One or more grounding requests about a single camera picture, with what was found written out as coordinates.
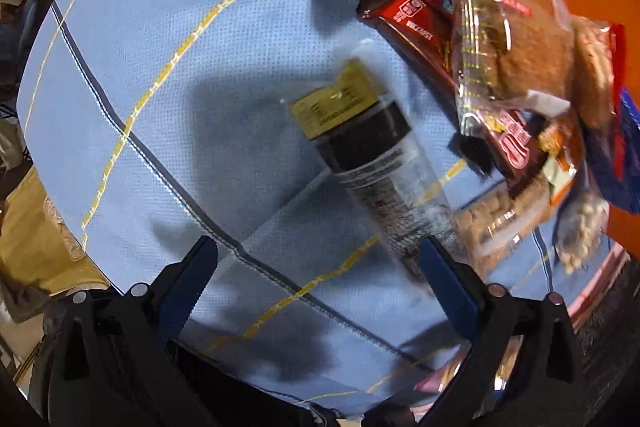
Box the small blue snack packet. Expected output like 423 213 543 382
582 84 640 214

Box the brown orange snack packet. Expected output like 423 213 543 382
537 117 586 202

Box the clear brown bread bag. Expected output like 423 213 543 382
440 0 576 135

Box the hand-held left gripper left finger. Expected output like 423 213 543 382
47 234 222 427

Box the clear peanut packet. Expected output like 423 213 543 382
552 192 611 275

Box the red-edged clear bread bag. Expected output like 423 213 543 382
570 14 628 132

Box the tan cardboard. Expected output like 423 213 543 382
0 164 113 323

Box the dark red snack packet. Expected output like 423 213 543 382
487 107 556 208
356 0 481 95

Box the light blue tablecloth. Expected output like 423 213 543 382
17 0 616 418

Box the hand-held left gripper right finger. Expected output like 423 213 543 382
418 236 584 427

